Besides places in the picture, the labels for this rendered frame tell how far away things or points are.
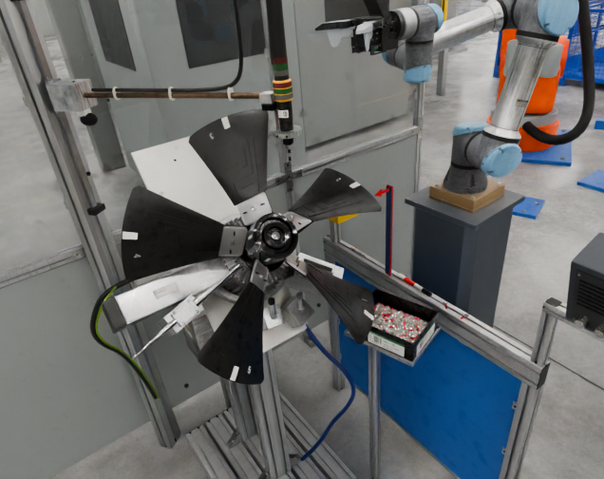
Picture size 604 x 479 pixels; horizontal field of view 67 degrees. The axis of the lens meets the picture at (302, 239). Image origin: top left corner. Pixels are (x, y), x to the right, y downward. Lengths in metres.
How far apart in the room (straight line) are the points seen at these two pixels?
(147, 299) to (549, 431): 1.78
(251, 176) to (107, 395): 1.29
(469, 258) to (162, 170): 1.08
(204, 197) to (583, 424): 1.86
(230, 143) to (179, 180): 0.25
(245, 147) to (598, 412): 1.94
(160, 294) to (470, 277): 1.10
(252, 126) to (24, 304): 1.05
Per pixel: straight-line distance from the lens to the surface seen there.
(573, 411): 2.48
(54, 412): 2.17
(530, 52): 1.55
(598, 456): 2.37
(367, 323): 1.24
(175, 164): 1.45
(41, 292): 1.85
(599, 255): 1.11
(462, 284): 1.81
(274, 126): 1.12
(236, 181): 1.23
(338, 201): 1.30
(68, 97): 1.42
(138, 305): 1.20
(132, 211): 1.11
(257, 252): 1.13
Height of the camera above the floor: 1.80
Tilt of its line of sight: 31 degrees down
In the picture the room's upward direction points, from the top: 6 degrees counter-clockwise
